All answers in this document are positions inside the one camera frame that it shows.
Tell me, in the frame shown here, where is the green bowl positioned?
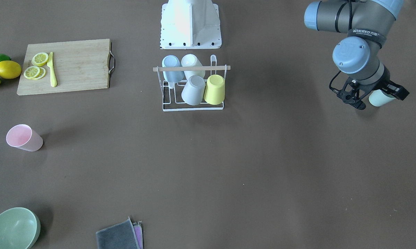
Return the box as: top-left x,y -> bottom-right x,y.
0,207 -> 41,249

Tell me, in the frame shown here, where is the yellow lemon near board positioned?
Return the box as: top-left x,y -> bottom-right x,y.
0,61 -> 22,79

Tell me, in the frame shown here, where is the lemon slice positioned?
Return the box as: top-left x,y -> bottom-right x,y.
23,66 -> 41,79
31,52 -> 49,67

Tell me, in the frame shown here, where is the upper lemon slice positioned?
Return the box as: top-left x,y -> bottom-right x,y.
31,52 -> 49,67

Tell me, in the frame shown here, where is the grey folded cloth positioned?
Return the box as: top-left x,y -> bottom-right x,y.
96,218 -> 144,249

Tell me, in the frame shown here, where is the mint green cup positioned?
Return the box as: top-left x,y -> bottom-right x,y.
368,89 -> 396,107

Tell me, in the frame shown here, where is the white wire cup rack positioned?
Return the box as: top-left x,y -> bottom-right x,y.
153,54 -> 231,112

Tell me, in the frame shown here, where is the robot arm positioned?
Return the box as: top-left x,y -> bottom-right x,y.
304,0 -> 409,109

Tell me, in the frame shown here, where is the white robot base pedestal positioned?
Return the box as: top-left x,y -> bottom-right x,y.
160,0 -> 222,49

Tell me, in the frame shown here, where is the pink cup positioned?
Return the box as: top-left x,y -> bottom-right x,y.
6,124 -> 44,152

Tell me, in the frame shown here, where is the white cup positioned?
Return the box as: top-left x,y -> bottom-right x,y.
181,54 -> 206,80

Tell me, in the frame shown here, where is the lower lemon slice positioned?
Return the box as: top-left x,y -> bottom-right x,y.
23,66 -> 41,79

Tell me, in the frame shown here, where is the grey cup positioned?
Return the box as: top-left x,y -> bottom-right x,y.
181,75 -> 206,106

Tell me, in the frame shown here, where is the light blue cup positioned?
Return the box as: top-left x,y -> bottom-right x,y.
162,55 -> 185,83

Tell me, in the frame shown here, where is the yellow cup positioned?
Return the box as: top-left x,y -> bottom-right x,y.
204,74 -> 225,105

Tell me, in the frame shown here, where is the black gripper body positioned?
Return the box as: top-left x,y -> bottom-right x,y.
336,69 -> 391,104

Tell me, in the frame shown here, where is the wooden cutting board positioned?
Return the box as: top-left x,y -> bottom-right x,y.
17,38 -> 115,96

